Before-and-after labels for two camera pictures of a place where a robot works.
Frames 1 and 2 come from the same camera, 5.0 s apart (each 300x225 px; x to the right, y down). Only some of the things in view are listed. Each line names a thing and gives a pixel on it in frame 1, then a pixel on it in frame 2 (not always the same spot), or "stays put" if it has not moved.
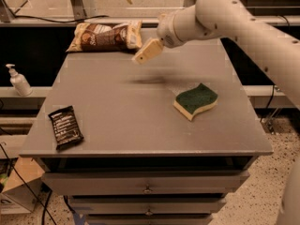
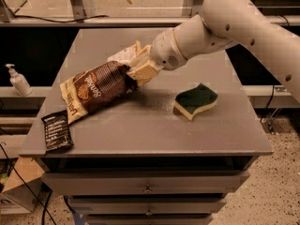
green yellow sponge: x=200 y=98 stays put
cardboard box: x=24 y=183 stays put
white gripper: x=166 y=32 -> x=164 y=50
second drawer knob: x=149 y=213 stays put
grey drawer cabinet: x=159 y=137 stays put
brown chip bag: x=107 y=37 -> x=97 y=86
